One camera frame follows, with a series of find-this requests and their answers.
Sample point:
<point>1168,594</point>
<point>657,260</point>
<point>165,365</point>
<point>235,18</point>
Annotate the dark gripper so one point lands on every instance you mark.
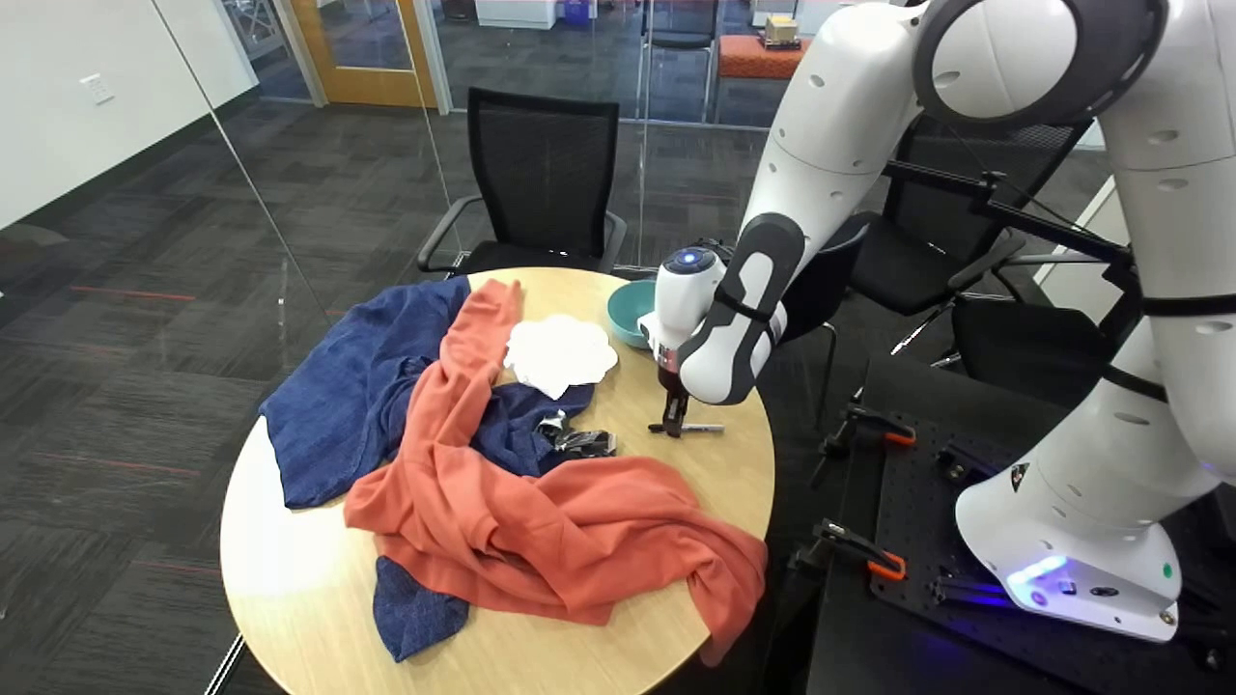
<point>675,368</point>

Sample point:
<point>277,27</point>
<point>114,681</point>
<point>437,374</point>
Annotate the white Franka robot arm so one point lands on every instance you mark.
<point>835,119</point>

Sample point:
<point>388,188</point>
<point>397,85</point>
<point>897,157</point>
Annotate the teal bowl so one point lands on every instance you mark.
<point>626,310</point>

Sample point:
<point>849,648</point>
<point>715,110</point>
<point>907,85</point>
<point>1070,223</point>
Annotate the small black grey object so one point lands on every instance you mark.
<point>579,437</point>

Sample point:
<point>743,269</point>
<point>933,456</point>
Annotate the white cloth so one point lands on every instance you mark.
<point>563,352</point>

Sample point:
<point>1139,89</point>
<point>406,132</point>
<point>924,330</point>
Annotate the orange cloth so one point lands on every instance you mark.
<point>555,527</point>

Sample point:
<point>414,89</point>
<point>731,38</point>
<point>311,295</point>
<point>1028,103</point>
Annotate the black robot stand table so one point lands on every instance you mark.
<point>823,643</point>

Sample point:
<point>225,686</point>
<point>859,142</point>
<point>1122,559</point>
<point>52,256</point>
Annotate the black office chair with armrest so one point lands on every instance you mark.
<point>928,244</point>

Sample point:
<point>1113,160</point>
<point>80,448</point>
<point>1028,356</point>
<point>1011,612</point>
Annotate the black mounting plate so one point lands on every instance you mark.
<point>952,541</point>

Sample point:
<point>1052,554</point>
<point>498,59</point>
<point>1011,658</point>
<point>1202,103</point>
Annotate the navy blue cloth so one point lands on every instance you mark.
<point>349,386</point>

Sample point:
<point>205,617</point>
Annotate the orange upholstered bench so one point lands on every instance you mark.
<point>758,59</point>

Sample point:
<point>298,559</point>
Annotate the white box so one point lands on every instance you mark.
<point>514,14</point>

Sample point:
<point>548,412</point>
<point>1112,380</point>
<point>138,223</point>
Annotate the wooden door frame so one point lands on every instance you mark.
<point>368,80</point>

